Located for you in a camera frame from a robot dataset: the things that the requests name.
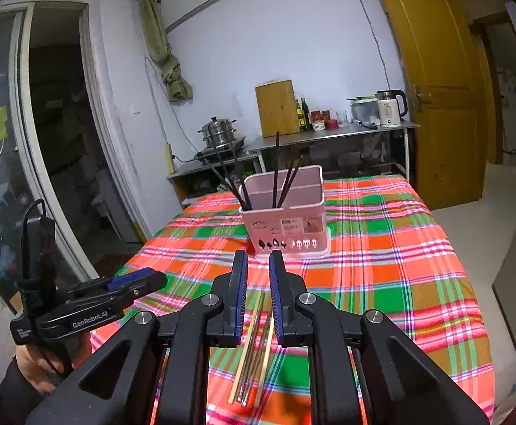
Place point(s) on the wall power strip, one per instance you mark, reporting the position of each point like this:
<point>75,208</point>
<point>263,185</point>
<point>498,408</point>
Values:
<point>168,159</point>

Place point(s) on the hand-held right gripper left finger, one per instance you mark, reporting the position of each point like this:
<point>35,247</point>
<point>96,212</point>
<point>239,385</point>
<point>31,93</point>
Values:
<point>240,305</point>

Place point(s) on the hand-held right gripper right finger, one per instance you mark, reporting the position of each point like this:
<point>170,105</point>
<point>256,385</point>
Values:
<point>276,301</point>

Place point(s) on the person's left hand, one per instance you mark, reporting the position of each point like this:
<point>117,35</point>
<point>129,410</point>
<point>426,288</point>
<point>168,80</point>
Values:
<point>34,367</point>

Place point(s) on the steel kitchen table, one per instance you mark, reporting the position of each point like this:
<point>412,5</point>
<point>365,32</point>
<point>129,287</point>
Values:
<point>328,135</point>

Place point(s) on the black chopstick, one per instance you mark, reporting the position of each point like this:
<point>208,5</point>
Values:
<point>242,179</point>
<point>293,181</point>
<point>233,182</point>
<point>276,168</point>
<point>227,183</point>
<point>287,183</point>

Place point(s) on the plaid tablecloth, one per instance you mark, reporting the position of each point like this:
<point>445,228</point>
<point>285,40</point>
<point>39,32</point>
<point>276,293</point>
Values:
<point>395,296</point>

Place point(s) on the clear drinking glass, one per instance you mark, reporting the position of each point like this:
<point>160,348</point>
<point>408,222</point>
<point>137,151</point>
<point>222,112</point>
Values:
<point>342,118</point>

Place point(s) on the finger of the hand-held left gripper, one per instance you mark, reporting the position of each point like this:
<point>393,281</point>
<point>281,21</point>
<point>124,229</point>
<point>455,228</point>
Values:
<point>147,281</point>
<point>103,290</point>

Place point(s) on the white sliding glass door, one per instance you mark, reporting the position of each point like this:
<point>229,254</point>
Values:
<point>18,141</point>

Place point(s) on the wooden cutting board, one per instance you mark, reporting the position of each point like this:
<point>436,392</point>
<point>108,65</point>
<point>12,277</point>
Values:
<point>277,108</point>

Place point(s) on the yellow wooden door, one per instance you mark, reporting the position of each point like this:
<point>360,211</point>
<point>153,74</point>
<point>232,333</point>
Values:
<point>435,97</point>

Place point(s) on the steel steamer pot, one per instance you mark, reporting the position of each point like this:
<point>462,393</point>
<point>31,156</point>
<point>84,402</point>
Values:
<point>218,133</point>

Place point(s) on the wooden chopstick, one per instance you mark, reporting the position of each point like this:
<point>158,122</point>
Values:
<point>264,358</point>
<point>244,354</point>

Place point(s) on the olive green curtain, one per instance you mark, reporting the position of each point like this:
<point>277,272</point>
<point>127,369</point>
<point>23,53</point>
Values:
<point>165,53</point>

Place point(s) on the pink utensil holder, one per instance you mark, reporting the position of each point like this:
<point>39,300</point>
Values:
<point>284,230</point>

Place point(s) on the wooden door frame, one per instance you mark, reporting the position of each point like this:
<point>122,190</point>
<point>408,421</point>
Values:
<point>492,53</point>

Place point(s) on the dark oil bottle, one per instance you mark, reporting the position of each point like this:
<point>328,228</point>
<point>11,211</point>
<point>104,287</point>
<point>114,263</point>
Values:
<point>305,115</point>
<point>298,117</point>

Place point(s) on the black cooktop stove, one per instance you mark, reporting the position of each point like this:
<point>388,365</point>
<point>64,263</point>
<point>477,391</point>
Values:
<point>220,152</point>

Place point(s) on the white electric kettle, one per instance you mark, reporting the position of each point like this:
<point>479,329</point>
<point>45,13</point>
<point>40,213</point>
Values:
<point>390,108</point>

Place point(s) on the black chopsticks in holder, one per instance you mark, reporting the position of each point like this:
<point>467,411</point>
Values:
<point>196,177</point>

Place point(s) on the metal chopstick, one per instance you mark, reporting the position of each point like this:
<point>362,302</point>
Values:
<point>250,358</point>
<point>255,363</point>

